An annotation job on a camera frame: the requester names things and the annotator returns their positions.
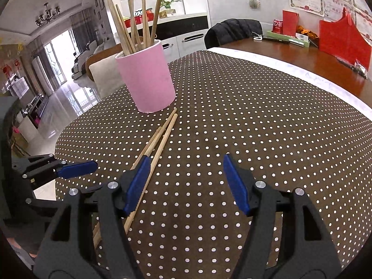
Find potted plant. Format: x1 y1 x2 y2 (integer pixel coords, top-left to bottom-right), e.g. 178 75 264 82
155 0 182 17

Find black remote control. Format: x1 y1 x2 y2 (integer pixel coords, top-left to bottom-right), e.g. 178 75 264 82
263 36 290 44

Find wooden chair with beige cushion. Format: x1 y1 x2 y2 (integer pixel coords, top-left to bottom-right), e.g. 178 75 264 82
88 54 126 100

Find white sideboard cabinet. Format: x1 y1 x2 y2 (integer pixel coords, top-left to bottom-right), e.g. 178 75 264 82
122 11 210 65

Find white standing air conditioner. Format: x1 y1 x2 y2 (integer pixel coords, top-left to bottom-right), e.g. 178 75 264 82
32 56 54 95

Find small clear packet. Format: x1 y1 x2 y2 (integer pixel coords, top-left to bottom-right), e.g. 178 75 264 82
350 59 368 79

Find orange flowers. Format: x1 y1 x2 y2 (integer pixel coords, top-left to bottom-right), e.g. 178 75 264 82
297 24 319 40

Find white table liner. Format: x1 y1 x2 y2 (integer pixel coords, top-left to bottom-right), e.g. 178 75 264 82
207 46 372 123

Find grey curtain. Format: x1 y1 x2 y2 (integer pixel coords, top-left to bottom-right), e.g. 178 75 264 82
69 8 96 56

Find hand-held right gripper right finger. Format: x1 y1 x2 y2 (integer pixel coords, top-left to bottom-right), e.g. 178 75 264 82
223 153 342 279

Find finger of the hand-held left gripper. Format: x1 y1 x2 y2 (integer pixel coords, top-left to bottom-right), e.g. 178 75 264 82
25 197 66 213
12 154 99 181

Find red paper bag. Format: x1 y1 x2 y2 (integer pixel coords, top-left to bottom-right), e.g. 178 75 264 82
319 7 372 72

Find red wall decoration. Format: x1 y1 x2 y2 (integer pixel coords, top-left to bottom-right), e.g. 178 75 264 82
1 59 23 76

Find massage chair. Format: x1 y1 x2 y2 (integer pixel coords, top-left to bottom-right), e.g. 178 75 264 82
71 53 88 81

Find wooden chopstick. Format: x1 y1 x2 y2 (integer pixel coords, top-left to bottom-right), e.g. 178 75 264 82
92 107 178 249
123 113 179 235
130 126 162 171

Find pink cup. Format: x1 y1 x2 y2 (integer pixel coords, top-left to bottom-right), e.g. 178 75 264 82
115 39 176 113

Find brown polka dot tablecloth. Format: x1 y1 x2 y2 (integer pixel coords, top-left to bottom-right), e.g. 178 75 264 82
54 50 372 271

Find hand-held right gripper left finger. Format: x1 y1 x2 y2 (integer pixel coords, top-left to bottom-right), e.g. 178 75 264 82
33 155 152 279

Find red gift box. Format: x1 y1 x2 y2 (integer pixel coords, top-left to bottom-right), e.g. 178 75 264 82
123 10 155 27

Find black chandelier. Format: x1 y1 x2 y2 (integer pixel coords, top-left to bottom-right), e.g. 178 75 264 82
35 3 61 27

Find TV stand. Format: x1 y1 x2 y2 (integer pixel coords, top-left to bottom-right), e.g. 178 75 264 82
17 93 50 129

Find person's left forearm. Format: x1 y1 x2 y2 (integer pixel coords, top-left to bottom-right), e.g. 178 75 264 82
6 237 38 268

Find green tray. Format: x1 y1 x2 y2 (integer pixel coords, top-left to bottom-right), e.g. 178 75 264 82
266 30 310 48

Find black jacket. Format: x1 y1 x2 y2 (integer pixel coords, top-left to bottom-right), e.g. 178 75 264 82
204 19 264 50

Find beige sofa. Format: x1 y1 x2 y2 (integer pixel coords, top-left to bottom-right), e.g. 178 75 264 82
84 39 117 62

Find bunch of wooden chopsticks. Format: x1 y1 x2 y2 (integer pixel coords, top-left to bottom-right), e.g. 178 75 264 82
107 0 168 56

